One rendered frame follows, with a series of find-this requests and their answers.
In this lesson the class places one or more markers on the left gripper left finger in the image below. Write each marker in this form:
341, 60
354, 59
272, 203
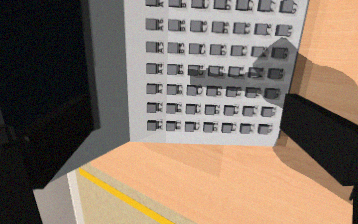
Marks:
30, 158

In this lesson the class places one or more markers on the grey cabinet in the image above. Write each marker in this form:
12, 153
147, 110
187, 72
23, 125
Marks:
198, 60

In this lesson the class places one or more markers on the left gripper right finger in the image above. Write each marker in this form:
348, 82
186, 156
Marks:
331, 140

